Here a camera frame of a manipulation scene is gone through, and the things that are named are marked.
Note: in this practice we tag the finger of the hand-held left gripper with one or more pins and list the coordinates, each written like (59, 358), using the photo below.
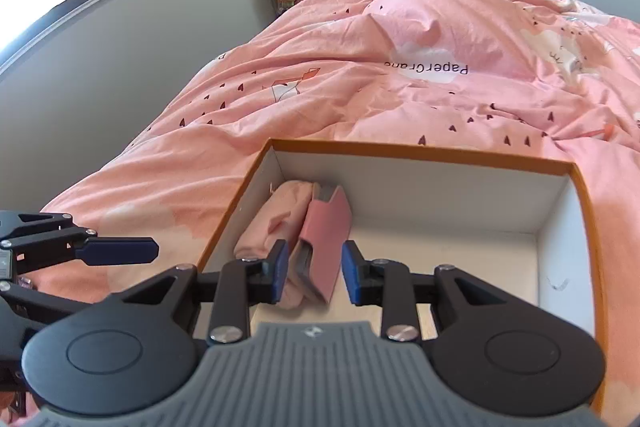
(45, 299)
(120, 252)

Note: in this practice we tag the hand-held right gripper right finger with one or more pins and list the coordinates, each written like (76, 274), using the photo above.
(350, 274)

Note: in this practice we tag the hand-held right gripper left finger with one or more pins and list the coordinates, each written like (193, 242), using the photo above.
(279, 272)

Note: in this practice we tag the pink flip case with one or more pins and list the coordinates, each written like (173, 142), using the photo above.
(325, 237)

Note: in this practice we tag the orange cardboard box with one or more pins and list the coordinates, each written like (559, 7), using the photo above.
(450, 207)

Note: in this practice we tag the pink fabric pouch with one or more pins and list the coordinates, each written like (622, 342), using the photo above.
(270, 212)

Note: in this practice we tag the pink printed blanket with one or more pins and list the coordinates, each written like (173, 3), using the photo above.
(400, 107)

